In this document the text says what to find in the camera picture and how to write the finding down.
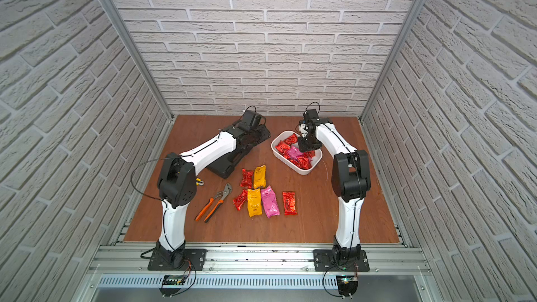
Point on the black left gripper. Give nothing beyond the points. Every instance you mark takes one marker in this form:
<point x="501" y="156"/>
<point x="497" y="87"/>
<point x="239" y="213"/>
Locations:
<point x="255" y="136"/>

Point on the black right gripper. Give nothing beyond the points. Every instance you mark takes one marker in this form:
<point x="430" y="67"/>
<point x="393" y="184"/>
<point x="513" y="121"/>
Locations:
<point x="303" y="146"/>

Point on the white plastic storage box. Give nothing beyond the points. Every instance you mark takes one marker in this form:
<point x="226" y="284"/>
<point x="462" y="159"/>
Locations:
<point x="282" y="143"/>

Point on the yellow foil tea bag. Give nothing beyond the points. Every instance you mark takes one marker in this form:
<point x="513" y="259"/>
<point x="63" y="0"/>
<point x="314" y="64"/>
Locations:
<point x="254" y="203"/>

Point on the pink foil tea bag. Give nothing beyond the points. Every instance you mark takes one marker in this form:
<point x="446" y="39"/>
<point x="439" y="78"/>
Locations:
<point x="269" y="202"/>

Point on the red foil tea bag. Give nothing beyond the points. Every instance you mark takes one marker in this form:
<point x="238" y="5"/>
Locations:
<point x="240" y="200"/>

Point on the red tea bag box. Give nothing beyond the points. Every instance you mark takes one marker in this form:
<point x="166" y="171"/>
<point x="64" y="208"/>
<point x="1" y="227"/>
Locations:
<point x="304" y="160"/>
<point x="289" y="201"/>

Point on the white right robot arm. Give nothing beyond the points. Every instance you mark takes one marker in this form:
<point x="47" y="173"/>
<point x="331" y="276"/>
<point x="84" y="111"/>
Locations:
<point x="350" y="180"/>

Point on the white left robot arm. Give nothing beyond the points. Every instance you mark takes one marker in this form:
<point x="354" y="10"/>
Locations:
<point x="177" y="182"/>

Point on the black plastic tool case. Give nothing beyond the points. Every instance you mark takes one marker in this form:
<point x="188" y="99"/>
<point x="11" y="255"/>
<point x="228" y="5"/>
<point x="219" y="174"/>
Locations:
<point x="225" y="165"/>

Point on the right controller board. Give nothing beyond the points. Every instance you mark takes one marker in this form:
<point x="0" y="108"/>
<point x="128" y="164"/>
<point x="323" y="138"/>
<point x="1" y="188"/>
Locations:
<point x="347" y="286"/>

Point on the controller board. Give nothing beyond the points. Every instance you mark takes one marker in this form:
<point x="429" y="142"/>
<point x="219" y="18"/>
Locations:
<point x="347" y="286"/>
<point x="173" y="285"/>

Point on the left controller board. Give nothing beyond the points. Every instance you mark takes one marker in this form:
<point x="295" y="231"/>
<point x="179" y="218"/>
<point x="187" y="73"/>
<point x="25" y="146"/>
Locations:
<point x="173" y="285"/>

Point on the orange handled pliers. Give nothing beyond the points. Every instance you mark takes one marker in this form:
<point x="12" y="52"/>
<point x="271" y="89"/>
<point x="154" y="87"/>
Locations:
<point x="214" y="204"/>

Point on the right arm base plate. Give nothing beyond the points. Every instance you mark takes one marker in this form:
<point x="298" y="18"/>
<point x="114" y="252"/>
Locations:
<point x="342" y="260"/>

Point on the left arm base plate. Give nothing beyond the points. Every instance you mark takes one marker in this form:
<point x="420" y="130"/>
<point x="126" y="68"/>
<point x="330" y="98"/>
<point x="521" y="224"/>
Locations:
<point x="163" y="260"/>

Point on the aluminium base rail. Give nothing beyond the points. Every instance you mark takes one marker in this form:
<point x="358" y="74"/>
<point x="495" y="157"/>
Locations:
<point x="259" y="272"/>

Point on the aluminium corner post right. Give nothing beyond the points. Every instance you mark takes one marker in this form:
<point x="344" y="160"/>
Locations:
<point x="405" y="30"/>

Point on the aluminium corner post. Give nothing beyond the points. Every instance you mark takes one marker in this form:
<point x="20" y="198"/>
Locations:
<point x="405" y="30"/>
<point x="130" y="45"/>

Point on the aluminium corner post left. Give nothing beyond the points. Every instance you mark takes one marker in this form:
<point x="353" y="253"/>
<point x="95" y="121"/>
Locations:
<point x="130" y="45"/>

